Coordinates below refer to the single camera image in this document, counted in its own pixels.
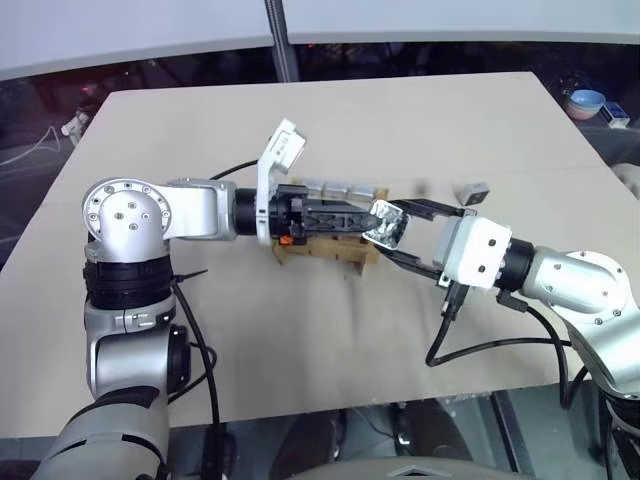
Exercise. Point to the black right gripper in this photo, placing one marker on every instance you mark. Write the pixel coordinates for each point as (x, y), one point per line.
(446, 245)

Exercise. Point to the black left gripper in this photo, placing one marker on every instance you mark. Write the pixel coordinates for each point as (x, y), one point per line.
(286, 210)

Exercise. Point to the small silver camera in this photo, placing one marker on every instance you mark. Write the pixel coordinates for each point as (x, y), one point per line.
(387, 227)
(475, 193)

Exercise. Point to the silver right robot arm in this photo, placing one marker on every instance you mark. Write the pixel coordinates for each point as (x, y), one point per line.
(575, 285)

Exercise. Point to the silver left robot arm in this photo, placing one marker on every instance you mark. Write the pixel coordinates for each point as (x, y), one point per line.
(130, 215)

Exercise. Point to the dark rounded shape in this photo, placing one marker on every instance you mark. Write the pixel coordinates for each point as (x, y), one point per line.
(425, 432)
(312, 442)

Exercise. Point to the pink bowl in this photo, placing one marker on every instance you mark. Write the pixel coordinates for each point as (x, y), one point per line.
(586, 116)

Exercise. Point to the dark metal table leg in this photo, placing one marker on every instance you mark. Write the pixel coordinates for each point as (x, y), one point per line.
(506, 430)

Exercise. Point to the white curved desk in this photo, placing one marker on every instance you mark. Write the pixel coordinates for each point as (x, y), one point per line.
(450, 20)
(125, 30)

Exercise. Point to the blue bowl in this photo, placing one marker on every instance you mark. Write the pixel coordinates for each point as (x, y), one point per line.
(587, 100)

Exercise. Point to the blue and white box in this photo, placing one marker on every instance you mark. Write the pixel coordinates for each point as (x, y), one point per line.
(616, 115)

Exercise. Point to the grey robot body panel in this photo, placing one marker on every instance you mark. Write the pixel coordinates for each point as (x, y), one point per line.
(415, 469)

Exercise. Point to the small white device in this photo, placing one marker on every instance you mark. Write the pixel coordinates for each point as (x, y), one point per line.
(75, 123)

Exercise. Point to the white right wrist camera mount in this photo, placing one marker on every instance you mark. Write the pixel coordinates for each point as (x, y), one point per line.
(480, 252)

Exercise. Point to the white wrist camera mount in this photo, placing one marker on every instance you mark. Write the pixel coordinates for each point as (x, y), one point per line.
(280, 150)
(480, 252)

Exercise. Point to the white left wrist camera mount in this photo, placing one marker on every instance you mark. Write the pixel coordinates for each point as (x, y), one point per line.
(280, 150)

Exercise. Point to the grey metal post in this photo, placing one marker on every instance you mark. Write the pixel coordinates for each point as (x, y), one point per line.
(283, 40)

